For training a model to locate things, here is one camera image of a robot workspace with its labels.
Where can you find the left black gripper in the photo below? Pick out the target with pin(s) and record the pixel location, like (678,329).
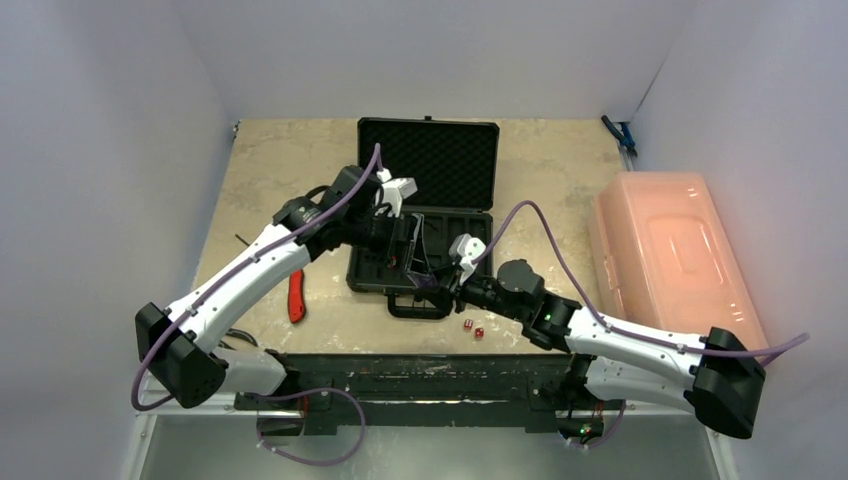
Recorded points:
(416,261)

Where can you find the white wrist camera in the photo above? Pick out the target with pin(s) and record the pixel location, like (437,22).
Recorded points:
(392,192)
(464,251)

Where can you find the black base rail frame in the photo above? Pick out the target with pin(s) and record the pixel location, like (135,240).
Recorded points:
(538,393)

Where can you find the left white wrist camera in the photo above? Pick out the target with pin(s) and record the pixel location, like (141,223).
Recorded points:
(392,192)

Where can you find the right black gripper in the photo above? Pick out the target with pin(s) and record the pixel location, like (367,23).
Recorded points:
(448,283)

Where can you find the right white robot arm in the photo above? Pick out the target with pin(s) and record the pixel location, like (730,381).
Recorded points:
(712,376)

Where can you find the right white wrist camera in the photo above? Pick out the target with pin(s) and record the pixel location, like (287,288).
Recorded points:
(464,251)

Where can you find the black poker set case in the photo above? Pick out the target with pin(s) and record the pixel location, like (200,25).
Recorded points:
(454,166)

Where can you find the red black folding knife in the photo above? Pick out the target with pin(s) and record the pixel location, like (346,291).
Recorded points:
(296,304)

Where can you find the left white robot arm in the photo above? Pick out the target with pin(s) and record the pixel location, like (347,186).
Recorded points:
(179,345)

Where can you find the pink translucent plastic bin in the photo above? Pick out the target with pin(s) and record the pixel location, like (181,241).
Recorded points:
(663,260)

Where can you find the blue handled pliers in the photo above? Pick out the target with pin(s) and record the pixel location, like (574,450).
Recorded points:
(620,131)

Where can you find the purple poker chip stack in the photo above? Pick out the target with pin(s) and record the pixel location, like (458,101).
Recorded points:
(423,280)

